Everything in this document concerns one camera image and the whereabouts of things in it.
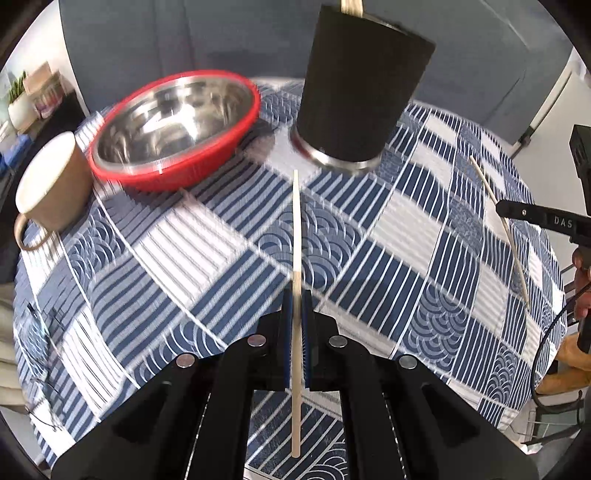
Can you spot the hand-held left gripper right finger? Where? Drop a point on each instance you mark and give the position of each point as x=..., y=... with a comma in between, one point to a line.
x=307, y=346

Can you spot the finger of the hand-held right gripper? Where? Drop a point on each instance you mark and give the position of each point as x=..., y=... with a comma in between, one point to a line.
x=540, y=216

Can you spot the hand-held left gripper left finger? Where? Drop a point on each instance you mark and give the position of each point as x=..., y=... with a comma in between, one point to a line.
x=288, y=341

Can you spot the black steel-rimmed utensil holder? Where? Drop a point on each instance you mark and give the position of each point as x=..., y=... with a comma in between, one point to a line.
x=360, y=87

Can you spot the person's right hand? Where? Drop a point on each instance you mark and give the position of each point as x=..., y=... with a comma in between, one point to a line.
x=581, y=257

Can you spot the white stand pole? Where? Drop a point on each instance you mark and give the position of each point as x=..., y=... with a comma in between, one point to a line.
x=549, y=106

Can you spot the blue white patterned tablecloth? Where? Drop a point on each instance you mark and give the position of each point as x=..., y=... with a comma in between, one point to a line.
x=406, y=258

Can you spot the person's tan trousers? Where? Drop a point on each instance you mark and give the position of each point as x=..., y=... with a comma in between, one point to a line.
x=568, y=374

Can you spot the red-rimmed steel bowl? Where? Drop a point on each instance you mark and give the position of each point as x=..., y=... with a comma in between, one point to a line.
x=180, y=120

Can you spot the beige fabric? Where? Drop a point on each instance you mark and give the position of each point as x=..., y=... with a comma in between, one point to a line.
x=7, y=360

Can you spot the beige ceramic mug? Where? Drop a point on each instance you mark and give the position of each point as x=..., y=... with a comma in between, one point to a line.
x=53, y=184

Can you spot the black cabinet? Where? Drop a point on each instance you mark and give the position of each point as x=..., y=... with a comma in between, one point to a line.
x=64, y=115

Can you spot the blue box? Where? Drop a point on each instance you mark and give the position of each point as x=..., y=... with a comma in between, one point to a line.
x=11, y=154

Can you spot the pink jar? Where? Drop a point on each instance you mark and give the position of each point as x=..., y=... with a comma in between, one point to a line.
x=48, y=104

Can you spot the green plant in white pot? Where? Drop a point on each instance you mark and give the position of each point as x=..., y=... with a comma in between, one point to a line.
x=18, y=106

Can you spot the beige box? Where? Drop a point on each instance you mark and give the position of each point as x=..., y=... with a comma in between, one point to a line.
x=40, y=78

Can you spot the metal chair frame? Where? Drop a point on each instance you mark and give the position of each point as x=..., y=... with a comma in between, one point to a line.
x=554, y=415

